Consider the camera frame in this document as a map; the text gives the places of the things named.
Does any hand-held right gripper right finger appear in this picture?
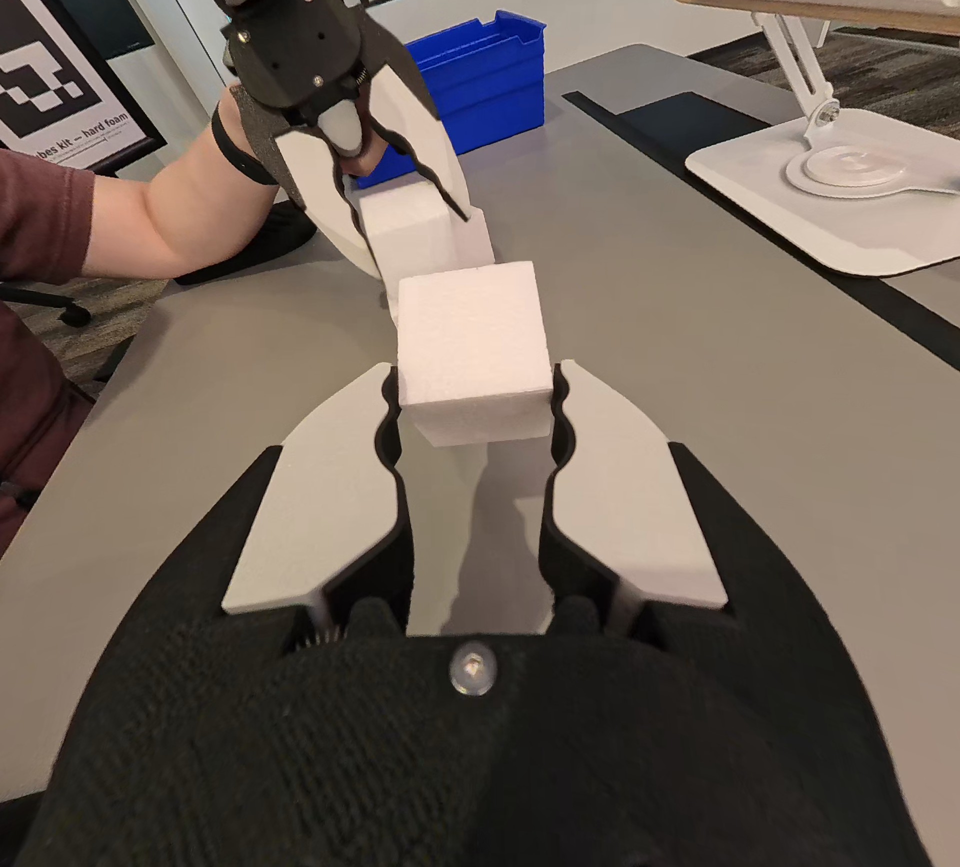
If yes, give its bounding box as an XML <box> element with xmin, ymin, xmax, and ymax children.
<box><xmin>538</xmin><ymin>359</ymin><xmax>730</xmax><ymax>634</ymax></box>

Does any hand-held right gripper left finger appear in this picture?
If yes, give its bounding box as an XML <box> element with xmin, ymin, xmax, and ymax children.
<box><xmin>221</xmin><ymin>362</ymin><xmax>415</xmax><ymax>632</ymax></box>

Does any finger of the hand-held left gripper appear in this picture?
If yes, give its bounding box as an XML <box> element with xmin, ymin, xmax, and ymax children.
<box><xmin>273</xmin><ymin>126</ymin><xmax>384</xmax><ymax>281</ymax></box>
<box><xmin>367</xmin><ymin>10</ymin><xmax>474</xmax><ymax>223</ymax></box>

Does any white hard foam cube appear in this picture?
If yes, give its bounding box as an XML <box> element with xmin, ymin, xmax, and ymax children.
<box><xmin>396</xmin><ymin>261</ymin><xmax>556</xmax><ymax>448</ymax></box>
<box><xmin>358</xmin><ymin>177</ymin><xmax>496</xmax><ymax>287</ymax></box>

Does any person's left hand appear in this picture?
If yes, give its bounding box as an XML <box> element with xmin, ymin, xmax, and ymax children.
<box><xmin>341</xmin><ymin>123</ymin><xmax>391</xmax><ymax>180</ymax></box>

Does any blue plastic bin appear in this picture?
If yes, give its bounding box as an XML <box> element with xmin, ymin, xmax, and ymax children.
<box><xmin>352</xmin><ymin>12</ymin><xmax>549</xmax><ymax>191</ymax></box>

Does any black wrist watch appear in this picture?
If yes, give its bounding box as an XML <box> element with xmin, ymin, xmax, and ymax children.
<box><xmin>210</xmin><ymin>103</ymin><xmax>280</xmax><ymax>187</ymax></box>

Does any black padded wrist rest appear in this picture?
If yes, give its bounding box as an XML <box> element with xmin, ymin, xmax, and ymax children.
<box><xmin>172</xmin><ymin>199</ymin><xmax>320</xmax><ymax>287</ymax></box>

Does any framed marker tag sign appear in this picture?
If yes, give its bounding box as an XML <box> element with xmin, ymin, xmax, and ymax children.
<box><xmin>0</xmin><ymin>0</ymin><xmax>168</xmax><ymax>174</ymax></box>

